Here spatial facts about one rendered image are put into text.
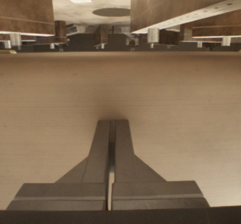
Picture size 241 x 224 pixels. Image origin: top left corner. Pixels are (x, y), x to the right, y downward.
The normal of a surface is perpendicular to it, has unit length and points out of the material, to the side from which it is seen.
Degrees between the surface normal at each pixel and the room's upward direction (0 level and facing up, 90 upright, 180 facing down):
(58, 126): 90
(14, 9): 90
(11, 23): 90
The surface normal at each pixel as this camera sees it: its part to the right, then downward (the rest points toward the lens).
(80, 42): -0.11, 0.29
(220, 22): -0.53, 0.25
